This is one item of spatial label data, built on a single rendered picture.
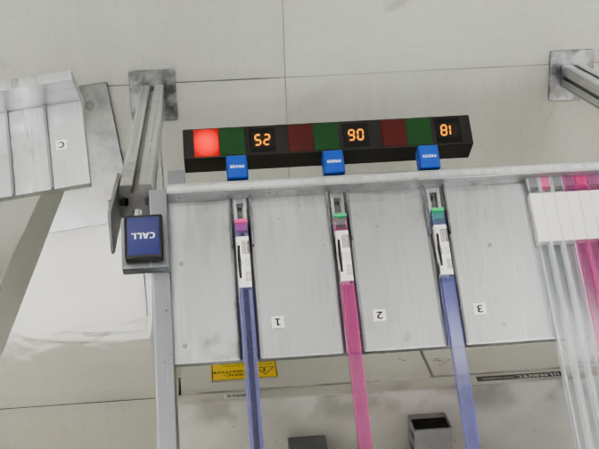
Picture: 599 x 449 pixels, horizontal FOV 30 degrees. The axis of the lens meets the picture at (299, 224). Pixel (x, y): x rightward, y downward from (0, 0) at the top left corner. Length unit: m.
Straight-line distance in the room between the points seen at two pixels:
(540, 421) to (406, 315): 0.39
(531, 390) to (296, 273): 0.44
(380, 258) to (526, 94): 0.87
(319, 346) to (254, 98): 0.85
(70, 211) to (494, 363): 0.83
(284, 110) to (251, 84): 0.08
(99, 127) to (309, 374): 0.67
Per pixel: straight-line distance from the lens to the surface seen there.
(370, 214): 1.26
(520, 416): 1.54
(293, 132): 1.31
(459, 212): 1.28
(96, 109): 1.97
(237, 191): 1.24
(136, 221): 1.20
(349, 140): 1.31
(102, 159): 1.99
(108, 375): 2.14
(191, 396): 1.49
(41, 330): 2.11
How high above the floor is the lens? 1.93
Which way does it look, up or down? 71 degrees down
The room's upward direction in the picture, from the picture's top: 163 degrees clockwise
